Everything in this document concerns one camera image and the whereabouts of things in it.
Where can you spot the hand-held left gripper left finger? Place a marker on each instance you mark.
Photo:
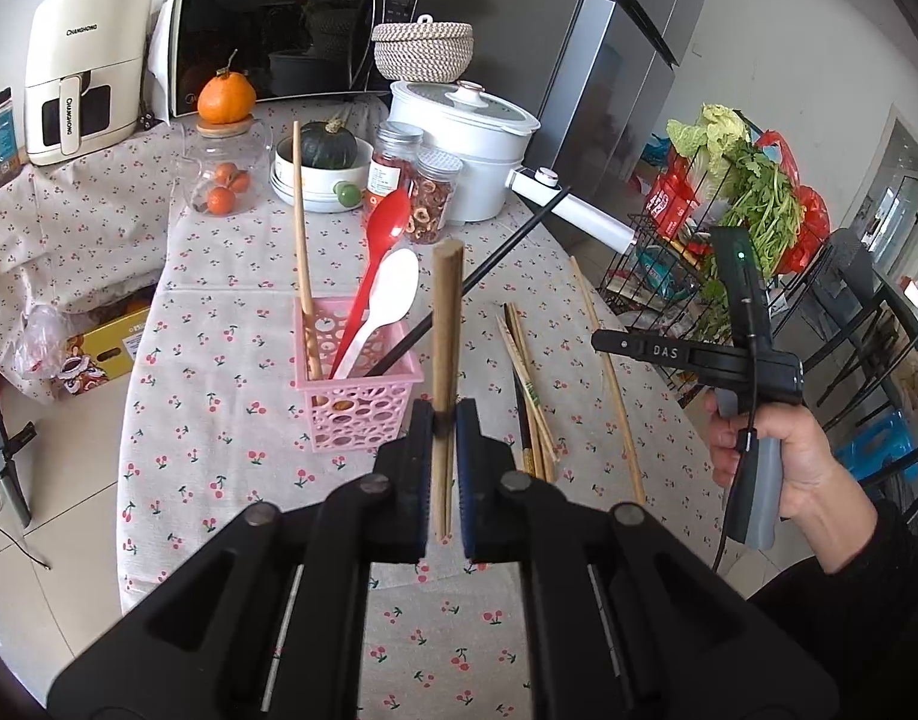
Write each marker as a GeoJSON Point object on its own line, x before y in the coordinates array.
{"type": "Point", "coordinates": [421, 465]}

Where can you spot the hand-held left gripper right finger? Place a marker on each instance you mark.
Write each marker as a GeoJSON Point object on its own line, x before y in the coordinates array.
{"type": "Point", "coordinates": [468, 465]}

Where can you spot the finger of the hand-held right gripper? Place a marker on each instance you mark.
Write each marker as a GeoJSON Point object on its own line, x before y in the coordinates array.
{"type": "Point", "coordinates": [654, 351]}

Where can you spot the black chopstick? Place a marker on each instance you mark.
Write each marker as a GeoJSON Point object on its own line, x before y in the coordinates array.
{"type": "Point", "coordinates": [522, 420]}
{"type": "Point", "coordinates": [504, 255]}

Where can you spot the pile of bamboo chopsticks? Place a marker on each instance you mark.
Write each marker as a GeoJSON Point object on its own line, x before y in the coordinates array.
{"type": "Point", "coordinates": [538, 420]}

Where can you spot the pink perforated utensil basket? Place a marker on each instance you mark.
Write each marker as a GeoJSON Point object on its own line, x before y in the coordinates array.
{"type": "Point", "coordinates": [354, 412]}

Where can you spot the long pale chopstick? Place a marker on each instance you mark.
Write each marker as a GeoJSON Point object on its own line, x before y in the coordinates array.
{"type": "Point", "coordinates": [624, 435]}

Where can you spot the brown wooden chopstick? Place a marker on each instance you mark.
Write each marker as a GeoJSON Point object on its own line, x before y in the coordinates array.
{"type": "Point", "coordinates": [455, 315]}
{"type": "Point", "coordinates": [438, 360]}
{"type": "Point", "coordinates": [303, 255]}

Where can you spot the white plastic spoon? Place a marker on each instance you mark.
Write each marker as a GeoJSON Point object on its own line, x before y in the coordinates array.
{"type": "Point", "coordinates": [391, 285]}

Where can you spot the red plastic spoon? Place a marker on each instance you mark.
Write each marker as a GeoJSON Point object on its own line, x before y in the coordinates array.
{"type": "Point", "coordinates": [384, 229]}

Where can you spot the person's right forearm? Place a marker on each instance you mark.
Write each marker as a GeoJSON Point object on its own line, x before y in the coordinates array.
{"type": "Point", "coordinates": [864, 615]}

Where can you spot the person's right hand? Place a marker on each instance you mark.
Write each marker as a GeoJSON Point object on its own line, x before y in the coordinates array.
{"type": "Point", "coordinates": [808, 465]}

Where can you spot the black chair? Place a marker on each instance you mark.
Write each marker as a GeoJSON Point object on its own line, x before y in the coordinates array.
{"type": "Point", "coordinates": [879, 345]}

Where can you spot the red snack packet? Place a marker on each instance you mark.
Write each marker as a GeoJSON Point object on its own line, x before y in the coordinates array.
{"type": "Point", "coordinates": [673, 202]}

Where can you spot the green leafy herbs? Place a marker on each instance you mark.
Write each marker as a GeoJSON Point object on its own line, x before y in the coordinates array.
{"type": "Point", "coordinates": [766, 217]}

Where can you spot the red plastic bag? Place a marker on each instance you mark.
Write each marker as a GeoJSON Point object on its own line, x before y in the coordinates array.
{"type": "Point", "coordinates": [811, 225]}

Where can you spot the cherry print tablecloth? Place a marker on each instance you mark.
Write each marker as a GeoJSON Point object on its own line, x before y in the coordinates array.
{"type": "Point", "coordinates": [226, 390]}

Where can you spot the napa cabbage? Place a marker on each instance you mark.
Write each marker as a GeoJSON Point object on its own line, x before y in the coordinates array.
{"type": "Point", "coordinates": [710, 135]}

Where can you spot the white electric cooking pot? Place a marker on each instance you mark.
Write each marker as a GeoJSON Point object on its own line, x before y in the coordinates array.
{"type": "Point", "coordinates": [481, 180]}

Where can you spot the grey refrigerator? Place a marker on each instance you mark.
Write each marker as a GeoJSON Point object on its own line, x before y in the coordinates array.
{"type": "Point", "coordinates": [609, 75]}

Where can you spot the white bowl with green knob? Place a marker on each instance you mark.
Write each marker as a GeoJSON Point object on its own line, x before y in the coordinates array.
{"type": "Point", "coordinates": [324, 191]}

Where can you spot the white pot lid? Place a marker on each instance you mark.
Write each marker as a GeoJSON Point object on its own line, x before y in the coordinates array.
{"type": "Point", "coordinates": [474, 109]}

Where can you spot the jar of red dried fruit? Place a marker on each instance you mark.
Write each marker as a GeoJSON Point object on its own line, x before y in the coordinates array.
{"type": "Point", "coordinates": [388, 165]}

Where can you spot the dark green pumpkin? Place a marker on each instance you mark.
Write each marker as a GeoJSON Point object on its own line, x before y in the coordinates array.
{"type": "Point", "coordinates": [331, 146]}

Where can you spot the small orange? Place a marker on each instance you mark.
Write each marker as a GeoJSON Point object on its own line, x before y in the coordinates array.
{"type": "Point", "coordinates": [240, 182]}
{"type": "Point", "coordinates": [220, 201]}
{"type": "Point", "coordinates": [223, 173]}

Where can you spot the yellow cardboard box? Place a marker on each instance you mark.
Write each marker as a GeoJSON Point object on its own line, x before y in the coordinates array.
{"type": "Point", "coordinates": [110, 341]}

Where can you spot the glass jar with wooden lid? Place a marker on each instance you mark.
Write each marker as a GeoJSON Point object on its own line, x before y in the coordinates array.
{"type": "Point", "coordinates": [204, 157]}

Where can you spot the woven lidded basket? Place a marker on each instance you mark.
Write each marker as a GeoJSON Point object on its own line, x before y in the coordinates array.
{"type": "Point", "coordinates": [421, 49]}

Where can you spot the clear plastic bag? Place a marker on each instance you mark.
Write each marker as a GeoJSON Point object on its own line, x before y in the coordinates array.
{"type": "Point", "coordinates": [43, 337]}

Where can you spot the large orange with stem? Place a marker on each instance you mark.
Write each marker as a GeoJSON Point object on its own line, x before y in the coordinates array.
{"type": "Point", "coordinates": [226, 99]}

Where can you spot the cherry print cabinet cover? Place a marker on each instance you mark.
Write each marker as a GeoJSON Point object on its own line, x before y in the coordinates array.
{"type": "Point", "coordinates": [69, 240]}

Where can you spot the black microwave oven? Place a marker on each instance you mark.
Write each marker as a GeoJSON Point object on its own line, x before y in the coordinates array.
{"type": "Point", "coordinates": [279, 30]}

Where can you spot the cream air fryer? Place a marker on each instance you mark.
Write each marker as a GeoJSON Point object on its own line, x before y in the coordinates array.
{"type": "Point", "coordinates": [84, 60]}

